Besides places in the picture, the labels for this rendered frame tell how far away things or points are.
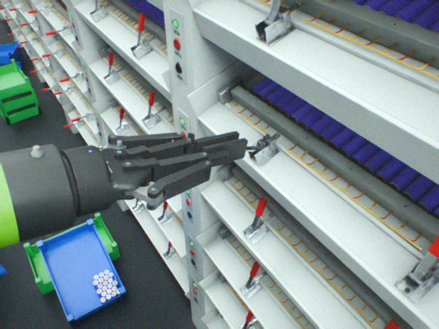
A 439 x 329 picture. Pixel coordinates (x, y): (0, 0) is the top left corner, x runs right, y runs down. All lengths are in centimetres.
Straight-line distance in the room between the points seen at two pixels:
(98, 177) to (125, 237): 126
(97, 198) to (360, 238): 31
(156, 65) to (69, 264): 92
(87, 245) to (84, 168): 115
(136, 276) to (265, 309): 78
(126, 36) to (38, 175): 66
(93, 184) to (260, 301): 54
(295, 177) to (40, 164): 33
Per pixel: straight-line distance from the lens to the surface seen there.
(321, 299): 66
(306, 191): 54
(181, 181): 44
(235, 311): 106
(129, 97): 113
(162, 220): 123
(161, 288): 150
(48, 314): 156
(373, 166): 54
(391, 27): 44
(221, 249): 93
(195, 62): 64
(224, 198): 78
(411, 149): 38
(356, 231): 51
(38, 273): 166
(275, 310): 85
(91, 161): 42
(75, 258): 155
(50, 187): 40
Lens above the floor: 127
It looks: 40 degrees down
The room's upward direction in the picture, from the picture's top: straight up
